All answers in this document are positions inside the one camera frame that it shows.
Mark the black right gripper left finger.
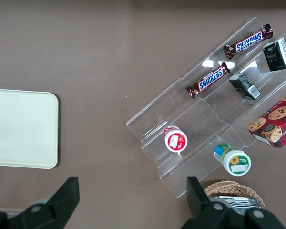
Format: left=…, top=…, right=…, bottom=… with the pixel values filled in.
left=0, top=176, right=81, bottom=229

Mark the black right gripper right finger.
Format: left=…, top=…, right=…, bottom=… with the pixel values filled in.
left=180, top=176, right=286, bottom=229

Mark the light wicker basket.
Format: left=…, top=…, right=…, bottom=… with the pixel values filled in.
left=203, top=180, right=266, bottom=209

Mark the cream rectangular tray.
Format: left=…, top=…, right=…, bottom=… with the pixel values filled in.
left=0, top=88, right=59, bottom=170

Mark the stack of foil trays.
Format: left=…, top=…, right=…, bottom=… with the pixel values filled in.
left=208, top=195, right=263, bottom=216

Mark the green lid yogurt cup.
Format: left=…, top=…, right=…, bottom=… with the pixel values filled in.
left=213, top=142, right=252, bottom=177

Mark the red lid yogurt cup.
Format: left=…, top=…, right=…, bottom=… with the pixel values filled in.
left=163, top=125, right=188, bottom=153

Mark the clear acrylic stepped stand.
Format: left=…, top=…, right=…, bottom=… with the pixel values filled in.
left=125, top=16, right=286, bottom=199

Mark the red plaid cookie box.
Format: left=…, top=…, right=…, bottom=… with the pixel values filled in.
left=247, top=88, right=286, bottom=149

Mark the Snickers chocolate bar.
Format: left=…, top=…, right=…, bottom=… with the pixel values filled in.
left=223, top=23, right=274, bottom=60
left=185, top=61, right=231, bottom=99

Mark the dark drink carton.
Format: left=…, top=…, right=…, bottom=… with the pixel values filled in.
left=228, top=73, right=263, bottom=101
left=262, top=38, right=286, bottom=73

